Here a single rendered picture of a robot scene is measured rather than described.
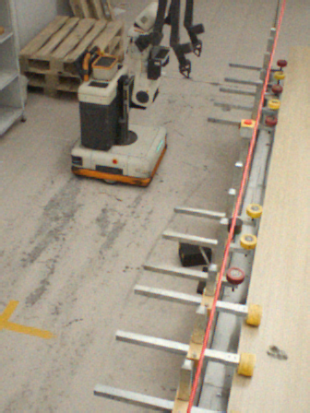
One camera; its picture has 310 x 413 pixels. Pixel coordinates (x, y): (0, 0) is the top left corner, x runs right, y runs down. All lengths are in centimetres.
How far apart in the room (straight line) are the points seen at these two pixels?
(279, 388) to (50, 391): 145
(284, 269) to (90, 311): 142
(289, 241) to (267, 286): 33
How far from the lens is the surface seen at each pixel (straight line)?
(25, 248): 397
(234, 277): 244
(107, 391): 197
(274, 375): 214
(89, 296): 358
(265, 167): 372
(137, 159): 432
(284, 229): 276
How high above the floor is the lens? 259
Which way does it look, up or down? 38 degrees down
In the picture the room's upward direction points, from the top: 2 degrees clockwise
